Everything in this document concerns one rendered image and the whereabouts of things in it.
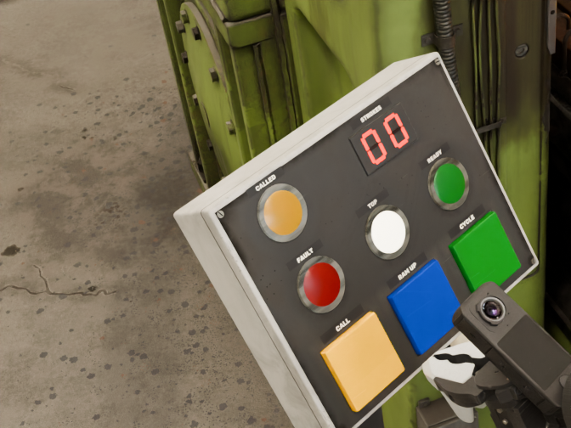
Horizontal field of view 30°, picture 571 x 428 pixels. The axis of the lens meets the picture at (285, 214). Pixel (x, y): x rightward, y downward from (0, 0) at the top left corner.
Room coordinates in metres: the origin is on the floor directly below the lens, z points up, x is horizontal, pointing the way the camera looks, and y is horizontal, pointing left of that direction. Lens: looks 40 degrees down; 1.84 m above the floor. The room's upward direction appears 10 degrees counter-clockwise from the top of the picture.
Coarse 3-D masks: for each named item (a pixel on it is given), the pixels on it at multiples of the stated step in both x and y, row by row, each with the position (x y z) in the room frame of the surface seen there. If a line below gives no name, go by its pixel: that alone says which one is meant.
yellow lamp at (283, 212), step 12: (276, 192) 0.82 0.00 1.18; (288, 192) 0.83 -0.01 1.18; (276, 204) 0.81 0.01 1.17; (288, 204) 0.82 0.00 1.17; (300, 204) 0.82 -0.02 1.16; (264, 216) 0.80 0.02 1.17; (276, 216) 0.81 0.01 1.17; (288, 216) 0.81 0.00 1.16; (300, 216) 0.82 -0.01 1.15; (276, 228) 0.80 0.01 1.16; (288, 228) 0.80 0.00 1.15
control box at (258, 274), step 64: (320, 128) 0.90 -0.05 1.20; (384, 128) 0.91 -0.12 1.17; (448, 128) 0.94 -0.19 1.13; (256, 192) 0.82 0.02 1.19; (320, 192) 0.84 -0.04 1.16; (384, 192) 0.87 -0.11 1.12; (256, 256) 0.78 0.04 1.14; (320, 256) 0.80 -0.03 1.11; (384, 256) 0.82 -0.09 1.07; (448, 256) 0.85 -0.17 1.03; (256, 320) 0.76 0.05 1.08; (320, 320) 0.76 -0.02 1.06; (384, 320) 0.78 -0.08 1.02; (320, 384) 0.71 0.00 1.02
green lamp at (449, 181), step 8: (440, 168) 0.91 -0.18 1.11; (448, 168) 0.91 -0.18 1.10; (456, 168) 0.91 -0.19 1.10; (440, 176) 0.90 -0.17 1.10; (448, 176) 0.90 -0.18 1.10; (456, 176) 0.91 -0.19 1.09; (440, 184) 0.89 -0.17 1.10; (448, 184) 0.90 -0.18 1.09; (456, 184) 0.90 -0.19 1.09; (464, 184) 0.90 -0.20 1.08; (440, 192) 0.89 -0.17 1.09; (448, 192) 0.89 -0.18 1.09; (456, 192) 0.89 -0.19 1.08; (448, 200) 0.89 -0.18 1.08; (456, 200) 0.89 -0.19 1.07
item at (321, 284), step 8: (320, 264) 0.79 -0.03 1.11; (328, 264) 0.79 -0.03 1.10; (312, 272) 0.78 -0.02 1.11; (320, 272) 0.78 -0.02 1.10; (328, 272) 0.79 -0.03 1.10; (336, 272) 0.79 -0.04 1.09; (304, 280) 0.77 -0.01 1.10; (312, 280) 0.78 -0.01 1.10; (320, 280) 0.78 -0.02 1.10; (328, 280) 0.78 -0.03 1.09; (336, 280) 0.79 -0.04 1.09; (304, 288) 0.77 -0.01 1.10; (312, 288) 0.77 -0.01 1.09; (320, 288) 0.77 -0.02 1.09; (328, 288) 0.78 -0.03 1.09; (336, 288) 0.78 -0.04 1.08; (312, 296) 0.77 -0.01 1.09; (320, 296) 0.77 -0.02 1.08; (328, 296) 0.77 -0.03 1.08; (336, 296) 0.78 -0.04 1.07; (320, 304) 0.76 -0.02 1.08; (328, 304) 0.77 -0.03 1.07
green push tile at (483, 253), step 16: (480, 224) 0.88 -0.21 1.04; (496, 224) 0.89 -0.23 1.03; (464, 240) 0.86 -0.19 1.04; (480, 240) 0.87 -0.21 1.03; (496, 240) 0.87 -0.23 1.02; (464, 256) 0.85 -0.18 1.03; (480, 256) 0.85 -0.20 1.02; (496, 256) 0.86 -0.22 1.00; (512, 256) 0.87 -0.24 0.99; (464, 272) 0.84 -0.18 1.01; (480, 272) 0.84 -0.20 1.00; (496, 272) 0.85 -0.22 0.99; (512, 272) 0.86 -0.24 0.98
